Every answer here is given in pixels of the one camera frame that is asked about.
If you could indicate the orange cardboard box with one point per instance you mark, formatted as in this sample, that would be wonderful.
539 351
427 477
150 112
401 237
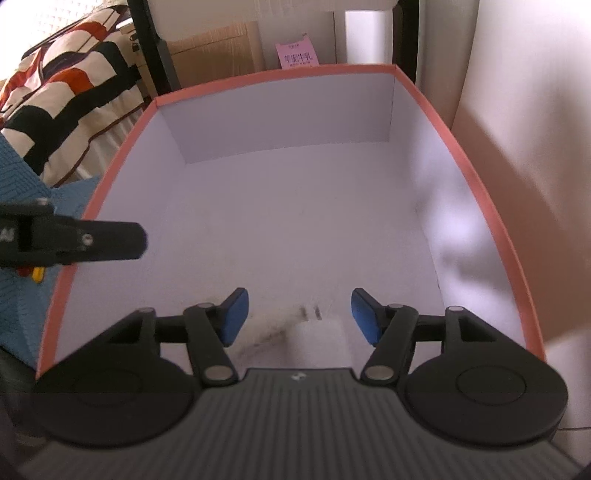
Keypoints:
300 221

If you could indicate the striped blanket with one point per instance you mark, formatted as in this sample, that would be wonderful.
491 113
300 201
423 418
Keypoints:
69 92

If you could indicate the blue quilted bedspread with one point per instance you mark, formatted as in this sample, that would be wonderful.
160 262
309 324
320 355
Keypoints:
23 304

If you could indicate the white charger plug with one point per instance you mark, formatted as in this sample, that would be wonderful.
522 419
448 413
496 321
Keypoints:
318 344

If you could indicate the black metal frame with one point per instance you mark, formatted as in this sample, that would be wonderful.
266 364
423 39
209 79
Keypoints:
157 55

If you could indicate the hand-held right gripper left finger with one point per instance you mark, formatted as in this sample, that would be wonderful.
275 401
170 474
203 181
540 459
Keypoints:
234 318

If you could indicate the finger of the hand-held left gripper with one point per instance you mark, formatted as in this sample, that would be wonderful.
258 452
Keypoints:
106 241

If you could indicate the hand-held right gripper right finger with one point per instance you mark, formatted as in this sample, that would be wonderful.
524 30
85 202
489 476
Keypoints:
364 318

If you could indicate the small yellow object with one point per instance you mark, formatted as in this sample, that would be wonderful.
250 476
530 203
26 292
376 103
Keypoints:
38 274

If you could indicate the white furniture panels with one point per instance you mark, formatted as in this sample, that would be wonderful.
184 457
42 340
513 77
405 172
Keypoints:
367 37

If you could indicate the pink carton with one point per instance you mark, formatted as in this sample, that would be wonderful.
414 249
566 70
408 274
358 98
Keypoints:
295 54

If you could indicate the wooden cabinet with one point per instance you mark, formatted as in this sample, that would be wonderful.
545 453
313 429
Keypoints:
217 55

